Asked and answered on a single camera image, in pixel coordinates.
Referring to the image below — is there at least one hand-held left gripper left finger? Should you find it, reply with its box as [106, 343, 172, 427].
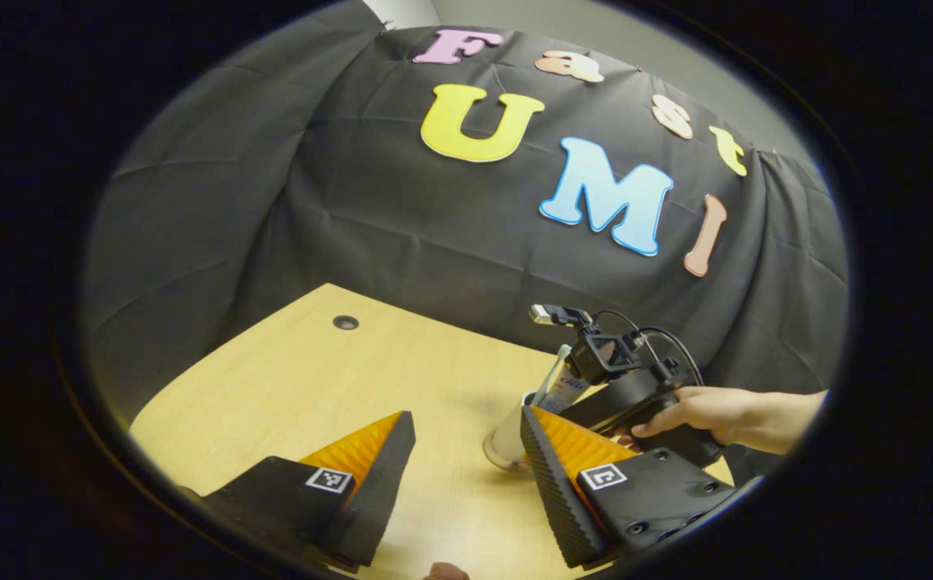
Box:
[180, 411, 418, 569]

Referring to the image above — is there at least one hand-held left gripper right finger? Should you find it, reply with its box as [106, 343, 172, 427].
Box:
[520, 404, 738, 570]

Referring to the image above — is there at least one light blue toothbrush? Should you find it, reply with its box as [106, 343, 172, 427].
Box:
[533, 345, 573, 408]

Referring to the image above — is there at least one white cup with wooden handle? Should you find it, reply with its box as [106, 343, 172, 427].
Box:
[483, 393, 536, 473]

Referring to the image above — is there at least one light wooden desktop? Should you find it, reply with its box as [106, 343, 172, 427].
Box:
[128, 282, 737, 580]

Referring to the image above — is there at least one black backdrop cloth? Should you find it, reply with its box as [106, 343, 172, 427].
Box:
[80, 0, 850, 420]

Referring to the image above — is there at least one black cable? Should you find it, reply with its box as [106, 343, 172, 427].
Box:
[595, 309, 706, 387]

